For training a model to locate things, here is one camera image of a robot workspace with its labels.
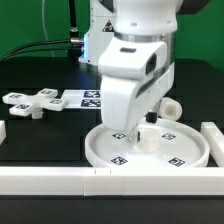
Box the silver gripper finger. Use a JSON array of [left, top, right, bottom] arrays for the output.
[[146, 103, 160, 123], [128, 128, 140, 143]]

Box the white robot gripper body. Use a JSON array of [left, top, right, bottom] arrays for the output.
[[98, 38, 174, 134]]

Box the white round table top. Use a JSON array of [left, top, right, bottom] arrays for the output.
[[85, 118, 210, 169]]

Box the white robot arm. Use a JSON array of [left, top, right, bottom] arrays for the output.
[[79, 0, 210, 142]]

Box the white marker plate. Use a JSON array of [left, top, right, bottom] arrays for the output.
[[62, 90, 101, 109]]

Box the white right fence bar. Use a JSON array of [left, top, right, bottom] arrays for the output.
[[201, 122, 224, 168]]

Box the white fence bar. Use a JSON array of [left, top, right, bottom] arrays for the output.
[[0, 120, 6, 145], [0, 167, 224, 196], [201, 122, 224, 168]]

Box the white cross-shaped table base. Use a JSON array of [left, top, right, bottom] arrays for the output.
[[2, 88, 68, 119]]

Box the white front fence bar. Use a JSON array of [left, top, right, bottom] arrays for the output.
[[0, 167, 224, 196]]

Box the white left fence bar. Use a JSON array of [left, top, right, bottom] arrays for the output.
[[0, 120, 6, 145]]

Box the black vertical cable connector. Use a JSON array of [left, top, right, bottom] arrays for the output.
[[68, 0, 79, 41]]

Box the black cable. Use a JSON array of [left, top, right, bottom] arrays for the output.
[[0, 39, 84, 64]]

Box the white thin cable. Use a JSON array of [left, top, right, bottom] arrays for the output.
[[41, 0, 56, 58]]

